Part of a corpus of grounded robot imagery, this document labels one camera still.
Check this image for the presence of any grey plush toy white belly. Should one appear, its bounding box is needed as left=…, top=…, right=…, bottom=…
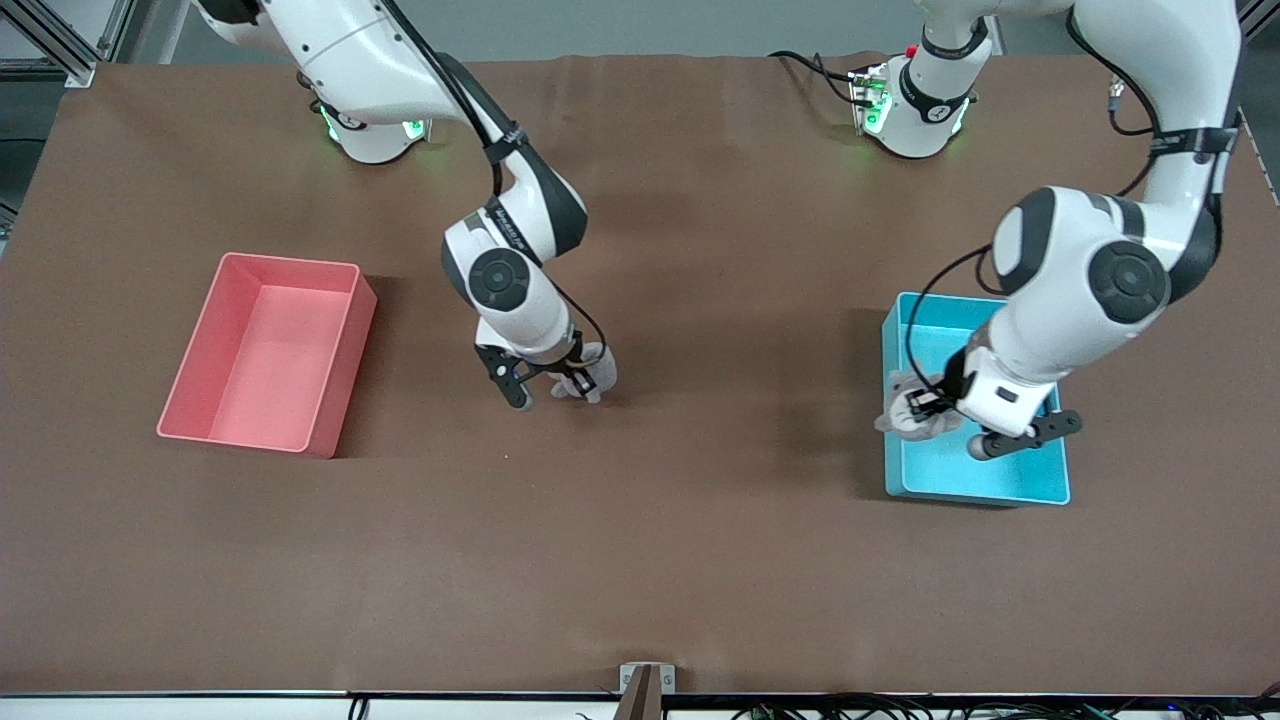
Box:
left=875, top=370, right=963, bottom=439

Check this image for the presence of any blue plastic box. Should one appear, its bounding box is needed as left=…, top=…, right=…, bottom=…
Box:
left=881, top=291, right=1072, bottom=507

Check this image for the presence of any pink plastic box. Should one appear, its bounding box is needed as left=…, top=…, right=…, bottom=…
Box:
left=156, top=252, right=379, bottom=459

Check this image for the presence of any brown table cover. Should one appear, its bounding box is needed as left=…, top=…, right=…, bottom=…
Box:
left=0, top=50, right=1280, bottom=698

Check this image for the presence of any metal bracket with brown post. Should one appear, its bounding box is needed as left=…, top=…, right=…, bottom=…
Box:
left=619, top=662, right=677, bottom=720

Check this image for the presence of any short black base cable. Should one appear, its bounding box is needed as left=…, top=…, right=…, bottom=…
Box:
left=768, top=50, right=863, bottom=106

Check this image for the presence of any white table edge rail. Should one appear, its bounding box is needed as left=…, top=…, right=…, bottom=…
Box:
left=0, top=690, right=1280, bottom=720

